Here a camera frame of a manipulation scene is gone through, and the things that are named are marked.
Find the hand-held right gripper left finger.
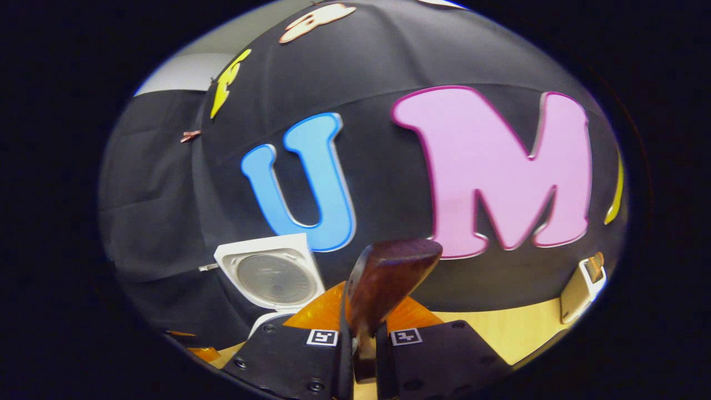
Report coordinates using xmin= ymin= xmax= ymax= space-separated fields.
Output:
xmin=221 ymin=281 xmax=354 ymax=400

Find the white toaster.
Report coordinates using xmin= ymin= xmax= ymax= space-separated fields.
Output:
xmin=559 ymin=252 xmax=608 ymax=325

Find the brown wooden spoon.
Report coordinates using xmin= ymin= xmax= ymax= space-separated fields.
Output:
xmin=345 ymin=238 xmax=444 ymax=384

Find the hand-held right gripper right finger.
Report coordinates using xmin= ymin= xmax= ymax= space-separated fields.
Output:
xmin=376 ymin=296 xmax=513 ymax=400

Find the white rice cooker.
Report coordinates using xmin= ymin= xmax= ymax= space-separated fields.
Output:
xmin=213 ymin=233 xmax=327 ymax=341

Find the black backdrop cloth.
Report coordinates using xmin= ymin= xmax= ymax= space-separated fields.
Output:
xmin=98 ymin=0 xmax=629 ymax=356

